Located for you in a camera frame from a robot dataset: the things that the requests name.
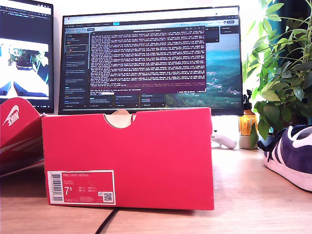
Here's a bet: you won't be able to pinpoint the beige cardboard insert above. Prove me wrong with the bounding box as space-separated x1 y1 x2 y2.
105 109 132 129

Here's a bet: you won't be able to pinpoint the red Nike shoebox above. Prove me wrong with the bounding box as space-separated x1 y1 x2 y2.
0 97 215 211

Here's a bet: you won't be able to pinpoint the wide black computer monitor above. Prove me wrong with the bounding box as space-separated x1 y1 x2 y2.
58 6 244 117

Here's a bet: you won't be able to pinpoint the blue suede shoe white stripes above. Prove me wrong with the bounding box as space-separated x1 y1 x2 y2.
257 124 312 192

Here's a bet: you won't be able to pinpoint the black table cable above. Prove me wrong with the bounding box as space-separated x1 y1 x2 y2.
94 209 117 234

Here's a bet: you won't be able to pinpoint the amber pump bottle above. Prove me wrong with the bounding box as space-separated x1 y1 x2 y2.
238 89 258 136

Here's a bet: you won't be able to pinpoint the green leafy potted plant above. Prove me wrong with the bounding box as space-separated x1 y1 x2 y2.
243 0 312 150

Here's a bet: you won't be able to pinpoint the white handheld controller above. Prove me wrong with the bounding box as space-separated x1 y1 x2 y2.
211 133 237 149

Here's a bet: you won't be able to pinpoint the white ceramic pot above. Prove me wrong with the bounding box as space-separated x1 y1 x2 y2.
238 134 259 150

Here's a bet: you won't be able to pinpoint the dark teal curtain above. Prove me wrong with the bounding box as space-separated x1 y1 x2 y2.
265 0 312 74

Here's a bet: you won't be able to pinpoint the black plant tray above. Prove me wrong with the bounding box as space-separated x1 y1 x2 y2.
259 133 281 147

